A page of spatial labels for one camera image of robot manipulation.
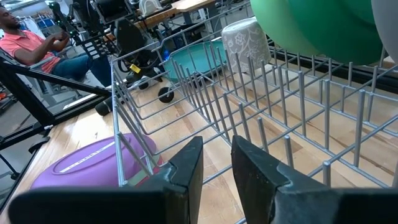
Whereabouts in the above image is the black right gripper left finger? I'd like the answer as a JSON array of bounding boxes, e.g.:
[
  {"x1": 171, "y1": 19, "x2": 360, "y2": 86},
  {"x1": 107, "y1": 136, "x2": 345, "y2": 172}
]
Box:
[{"x1": 7, "y1": 136, "x2": 205, "y2": 224}]

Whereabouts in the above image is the black teleoperation rig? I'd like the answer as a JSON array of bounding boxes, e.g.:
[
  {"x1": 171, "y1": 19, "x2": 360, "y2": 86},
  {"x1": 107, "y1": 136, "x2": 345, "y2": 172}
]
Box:
[{"x1": 48, "y1": 0, "x2": 137, "y2": 60}]

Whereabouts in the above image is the person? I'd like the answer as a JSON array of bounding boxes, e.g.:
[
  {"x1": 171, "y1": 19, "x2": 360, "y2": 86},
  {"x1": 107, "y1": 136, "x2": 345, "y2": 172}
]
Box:
[{"x1": 0, "y1": 6, "x2": 113, "y2": 88}]

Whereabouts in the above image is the grey plate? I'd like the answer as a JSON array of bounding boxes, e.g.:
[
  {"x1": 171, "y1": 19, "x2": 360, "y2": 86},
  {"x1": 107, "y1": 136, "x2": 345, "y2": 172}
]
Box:
[{"x1": 371, "y1": 0, "x2": 398, "y2": 63}]

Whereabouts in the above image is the patterned glass cup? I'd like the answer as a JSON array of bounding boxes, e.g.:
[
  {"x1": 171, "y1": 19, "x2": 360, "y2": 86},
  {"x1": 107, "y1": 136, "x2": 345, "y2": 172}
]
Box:
[{"x1": 221, "y1": 17, "x2": 272, "y2": 74}]

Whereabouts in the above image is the dark green plate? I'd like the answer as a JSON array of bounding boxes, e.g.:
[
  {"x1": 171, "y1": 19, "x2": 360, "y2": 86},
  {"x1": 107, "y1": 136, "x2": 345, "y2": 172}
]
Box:
[{"x1": 287, "y1": 0, "x2": 384, "y2": 66}]

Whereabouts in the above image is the black aluminium table frame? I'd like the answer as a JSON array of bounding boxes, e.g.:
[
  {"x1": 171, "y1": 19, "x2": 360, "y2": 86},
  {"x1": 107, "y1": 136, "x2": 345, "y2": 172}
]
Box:
[{"x1": 0, "y1": 46, "x2": 398, "y2": 215}]

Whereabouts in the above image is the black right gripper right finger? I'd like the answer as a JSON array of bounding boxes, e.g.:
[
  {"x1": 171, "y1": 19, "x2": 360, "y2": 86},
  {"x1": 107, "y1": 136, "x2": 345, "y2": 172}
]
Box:
[{"x1": 231, "y1": 135, "x2": 398, "y2": 224}]

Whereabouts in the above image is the grey wire dish rack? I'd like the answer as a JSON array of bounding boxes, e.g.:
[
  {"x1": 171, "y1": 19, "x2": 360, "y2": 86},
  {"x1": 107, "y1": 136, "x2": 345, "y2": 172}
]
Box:
[{"x1": 110, "y1": 0, "x2": 398, "y2": 224}]

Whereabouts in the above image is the sage green plate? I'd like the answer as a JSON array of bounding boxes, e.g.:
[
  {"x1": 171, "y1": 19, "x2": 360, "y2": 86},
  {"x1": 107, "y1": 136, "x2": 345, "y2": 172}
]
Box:
[{"x1": 126, "y1": 169, "x2": 156, "y2": 187}]

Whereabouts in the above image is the teal plate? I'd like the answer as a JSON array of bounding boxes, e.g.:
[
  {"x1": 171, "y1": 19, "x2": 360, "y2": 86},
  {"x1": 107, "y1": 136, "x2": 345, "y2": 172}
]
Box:
[{"x1": 163, "y1": 39, "x2": 229, "y2": 83}]

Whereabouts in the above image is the wooden background table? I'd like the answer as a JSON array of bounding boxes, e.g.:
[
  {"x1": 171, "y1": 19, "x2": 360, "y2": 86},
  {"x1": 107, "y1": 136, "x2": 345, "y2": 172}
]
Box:
[{"x1": 133, "y1": 0, "x2": 217, "y2": 30}]

